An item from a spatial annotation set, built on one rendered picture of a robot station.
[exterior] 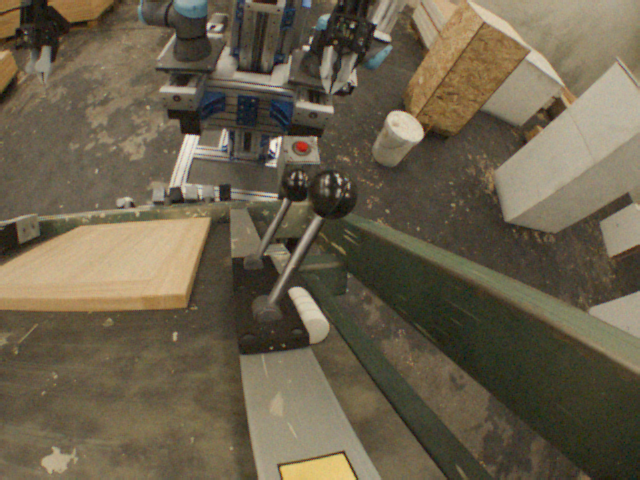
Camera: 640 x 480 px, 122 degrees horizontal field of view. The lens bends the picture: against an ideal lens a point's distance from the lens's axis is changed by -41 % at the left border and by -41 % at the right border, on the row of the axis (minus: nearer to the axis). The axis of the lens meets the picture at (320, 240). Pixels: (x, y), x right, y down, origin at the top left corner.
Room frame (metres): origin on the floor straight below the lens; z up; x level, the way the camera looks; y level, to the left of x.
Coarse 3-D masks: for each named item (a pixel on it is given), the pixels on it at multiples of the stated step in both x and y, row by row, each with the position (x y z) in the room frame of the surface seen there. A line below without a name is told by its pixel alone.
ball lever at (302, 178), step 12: (288, 180) 0.17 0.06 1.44; (300, 180) 0.18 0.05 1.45; (288, 192) 0.16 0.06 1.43; (300, 192) 0.17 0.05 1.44; (288, 204) 0.16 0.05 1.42; (276, 216) 0.14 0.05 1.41; (276, 228) 0.13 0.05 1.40; (264, 240) 0.12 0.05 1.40; (264, 252) 0.11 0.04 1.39; (252, 264) 0.09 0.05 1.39
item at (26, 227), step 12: (24, 216) -0.14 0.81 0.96; (36, 216) -0.11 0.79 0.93; (0, 228) -0.19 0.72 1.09; (12, 228) -0.17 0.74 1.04; (24, 228) -0.15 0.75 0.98; (36, 228) -0.13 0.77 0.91; (0, 240) -0.22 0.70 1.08; (12, 240) -0.20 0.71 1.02; (24, 240) -0.18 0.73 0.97; (0, 252) -0.24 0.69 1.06
